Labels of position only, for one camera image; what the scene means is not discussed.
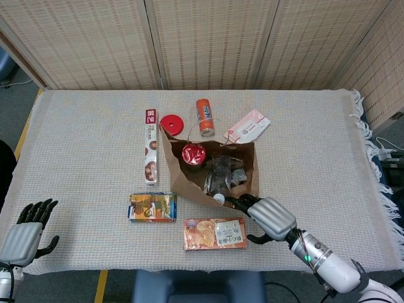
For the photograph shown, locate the white pink paper packet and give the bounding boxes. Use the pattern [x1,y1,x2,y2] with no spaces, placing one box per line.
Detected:
[223,109,271,145]

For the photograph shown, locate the orange cookie box blue sides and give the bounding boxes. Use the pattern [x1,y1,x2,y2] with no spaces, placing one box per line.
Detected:
[182,217,248,252]

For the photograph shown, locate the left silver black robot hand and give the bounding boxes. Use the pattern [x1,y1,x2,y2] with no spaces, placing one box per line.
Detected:
[0,198,60,268]

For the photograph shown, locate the black floor cable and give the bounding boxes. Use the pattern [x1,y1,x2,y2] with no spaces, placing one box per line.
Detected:
[264,282,300,303]

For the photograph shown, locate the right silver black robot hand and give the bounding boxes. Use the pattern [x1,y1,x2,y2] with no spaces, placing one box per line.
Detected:
[224,194,297,246]

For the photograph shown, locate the red round plastic lid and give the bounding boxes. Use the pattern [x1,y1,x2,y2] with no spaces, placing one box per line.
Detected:
[160,114,184,136]

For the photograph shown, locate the clear plastic water bottle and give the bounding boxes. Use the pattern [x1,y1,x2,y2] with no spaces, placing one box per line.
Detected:
[203,154,234,205]

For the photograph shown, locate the beige woven folding screen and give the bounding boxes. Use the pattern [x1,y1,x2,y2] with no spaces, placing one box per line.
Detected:
[0,0,404,130]

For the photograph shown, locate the black box device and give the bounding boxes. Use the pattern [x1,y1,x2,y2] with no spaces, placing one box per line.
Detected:
[380,159,404,190]

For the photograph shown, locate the dark blue chair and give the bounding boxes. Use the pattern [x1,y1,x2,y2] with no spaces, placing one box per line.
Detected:
[132,270,266,303]

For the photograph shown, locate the brown paper bag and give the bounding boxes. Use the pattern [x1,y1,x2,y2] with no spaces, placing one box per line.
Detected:
[160,119,259,209]

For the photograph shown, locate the black rounded object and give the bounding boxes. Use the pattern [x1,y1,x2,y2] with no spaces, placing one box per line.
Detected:
[0,138,16,212]

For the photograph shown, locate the long white cookie-print box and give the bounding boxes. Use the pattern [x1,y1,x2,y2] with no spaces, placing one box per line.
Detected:
[143,109,160,186]

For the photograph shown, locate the yellow blue flattened carton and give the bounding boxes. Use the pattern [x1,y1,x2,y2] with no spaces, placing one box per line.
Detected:
[126,192,177,223]

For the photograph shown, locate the orange drink can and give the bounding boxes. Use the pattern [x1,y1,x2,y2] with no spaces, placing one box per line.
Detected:
[195,98,216,137]

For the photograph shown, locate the green chip can red lid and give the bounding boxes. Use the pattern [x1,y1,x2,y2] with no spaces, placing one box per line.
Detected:
[181,143,208,171]

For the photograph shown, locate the white woven tablecloth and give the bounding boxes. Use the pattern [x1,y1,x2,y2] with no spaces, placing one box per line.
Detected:
[0,89,404,275]

